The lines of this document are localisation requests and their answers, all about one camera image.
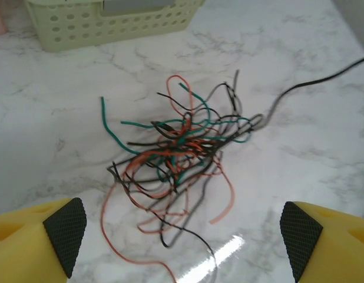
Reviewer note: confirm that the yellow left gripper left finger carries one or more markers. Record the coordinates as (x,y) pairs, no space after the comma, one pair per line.
(23,250)

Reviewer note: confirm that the yellow-green plastic basket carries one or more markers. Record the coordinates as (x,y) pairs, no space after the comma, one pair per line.
(82,26)

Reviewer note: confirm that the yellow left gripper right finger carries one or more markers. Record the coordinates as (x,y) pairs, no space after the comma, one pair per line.
(341,253)

